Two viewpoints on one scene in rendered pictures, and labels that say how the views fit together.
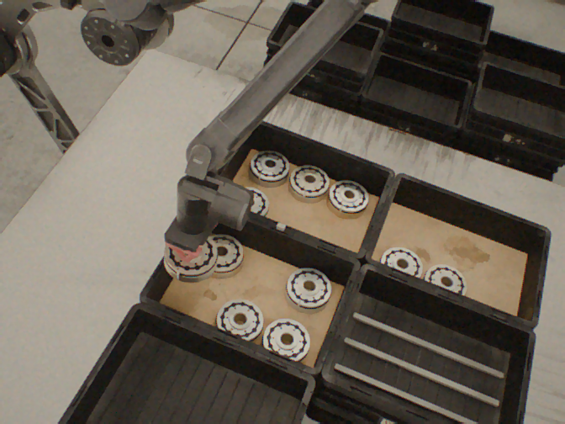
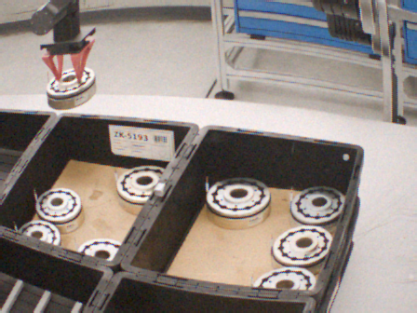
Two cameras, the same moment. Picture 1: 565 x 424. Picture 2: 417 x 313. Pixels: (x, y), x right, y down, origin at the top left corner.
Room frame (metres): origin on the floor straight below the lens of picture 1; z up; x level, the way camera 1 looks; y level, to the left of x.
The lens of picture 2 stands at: (1.06, -1.02, 1.66)
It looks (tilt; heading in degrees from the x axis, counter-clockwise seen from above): 33 degrees down; 98
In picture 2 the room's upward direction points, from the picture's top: 4 degrees counter-clockwise
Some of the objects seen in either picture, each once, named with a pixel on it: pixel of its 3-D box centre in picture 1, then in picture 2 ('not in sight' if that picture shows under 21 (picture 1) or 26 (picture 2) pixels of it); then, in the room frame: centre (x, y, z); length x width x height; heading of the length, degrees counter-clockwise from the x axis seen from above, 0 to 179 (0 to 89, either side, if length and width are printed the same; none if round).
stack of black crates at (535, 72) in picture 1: (510, 92); not in sight; (2.30, -0.89, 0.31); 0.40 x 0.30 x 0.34; 80
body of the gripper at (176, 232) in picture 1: (192, 215); (66, 27); (0.66, 0.16, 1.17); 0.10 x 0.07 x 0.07; 167
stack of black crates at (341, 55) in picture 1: (316, 80); not in sight; (2.05, -0.03, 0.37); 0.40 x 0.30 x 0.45; 80
